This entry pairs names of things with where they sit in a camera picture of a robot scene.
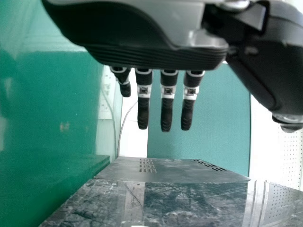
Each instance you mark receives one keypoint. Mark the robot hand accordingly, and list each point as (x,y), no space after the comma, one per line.
(151,33)

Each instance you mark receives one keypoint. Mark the teal panel board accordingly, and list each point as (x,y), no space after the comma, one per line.
(213,132)

